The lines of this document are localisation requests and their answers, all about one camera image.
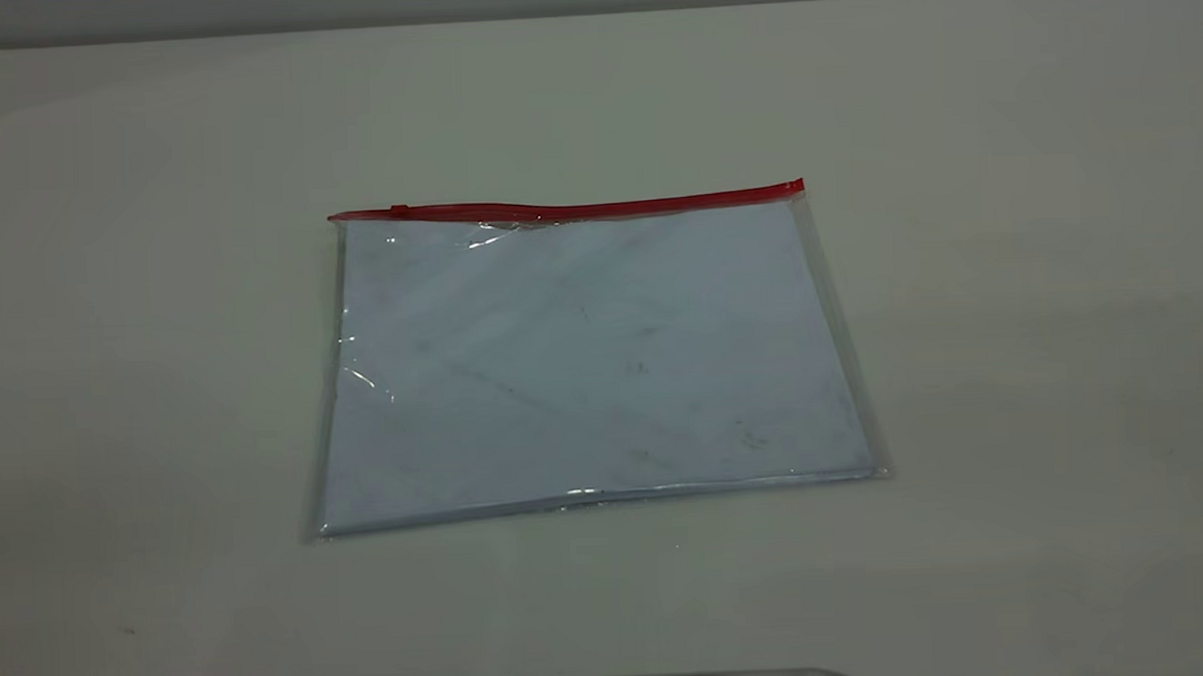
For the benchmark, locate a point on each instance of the clear plastic zipper bag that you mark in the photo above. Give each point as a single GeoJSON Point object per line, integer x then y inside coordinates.
{"type": "Point", "coordinates": [603, 378]}

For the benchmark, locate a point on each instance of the white paper stack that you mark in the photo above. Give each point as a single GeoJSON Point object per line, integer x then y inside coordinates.
{"type": "Point", "coordinates": [584, 399]}

